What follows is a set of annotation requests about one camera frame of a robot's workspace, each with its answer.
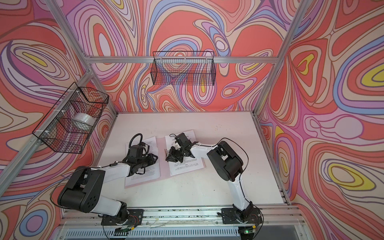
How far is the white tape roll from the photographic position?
2.35 feet

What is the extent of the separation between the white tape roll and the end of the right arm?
429 mm

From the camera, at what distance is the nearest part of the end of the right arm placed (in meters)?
0.75
